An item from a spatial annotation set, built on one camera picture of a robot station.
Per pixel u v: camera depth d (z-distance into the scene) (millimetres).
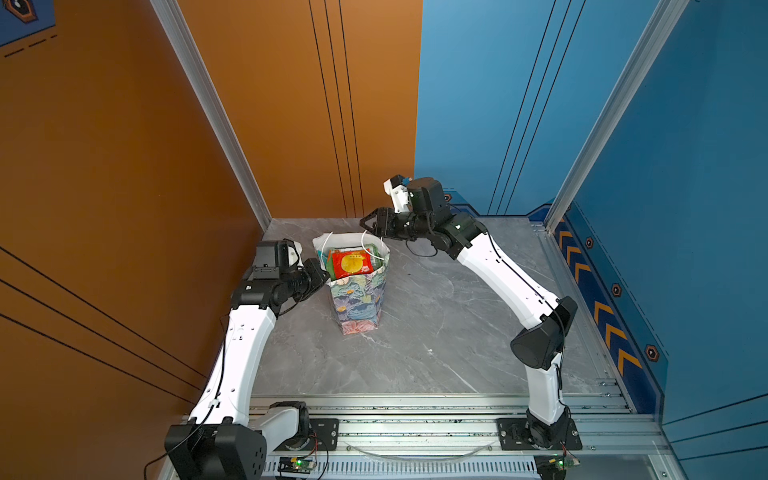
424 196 560
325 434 737
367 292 780
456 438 743
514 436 725
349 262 808
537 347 561
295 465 710
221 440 372
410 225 621
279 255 580
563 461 698
